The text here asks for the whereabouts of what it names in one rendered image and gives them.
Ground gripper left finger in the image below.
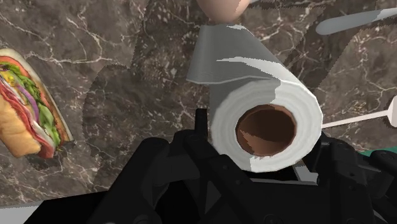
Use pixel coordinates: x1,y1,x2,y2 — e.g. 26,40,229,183
88,108,249,224

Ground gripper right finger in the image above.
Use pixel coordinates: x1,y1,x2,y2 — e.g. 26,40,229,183
302,131,397,224

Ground green flat object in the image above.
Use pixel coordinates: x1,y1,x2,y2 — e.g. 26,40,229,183
359,148,397,158

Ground white paper towel roll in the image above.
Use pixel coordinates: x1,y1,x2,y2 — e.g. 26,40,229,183
186,24,324,174

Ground sub sandwich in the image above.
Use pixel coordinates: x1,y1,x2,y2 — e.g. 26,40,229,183
0,48,74,159

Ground silver butter knife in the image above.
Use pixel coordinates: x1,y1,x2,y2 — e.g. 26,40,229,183
316,7,397,36

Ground brown egg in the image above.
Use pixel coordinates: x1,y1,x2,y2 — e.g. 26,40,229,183
195,0,251,23

